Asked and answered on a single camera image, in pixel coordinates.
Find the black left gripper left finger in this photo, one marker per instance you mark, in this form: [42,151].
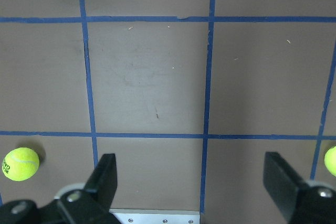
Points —
[26,211]

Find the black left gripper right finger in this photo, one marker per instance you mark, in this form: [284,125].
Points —
[297,199]

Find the tennis ball far right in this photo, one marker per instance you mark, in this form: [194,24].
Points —
[329,161]

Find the tennis ball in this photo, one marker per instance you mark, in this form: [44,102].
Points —
[329,161]
[20,164]

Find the tennis ball near right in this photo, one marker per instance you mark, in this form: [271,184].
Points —
[20,164]

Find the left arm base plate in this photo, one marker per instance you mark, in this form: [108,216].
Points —
[147,217]

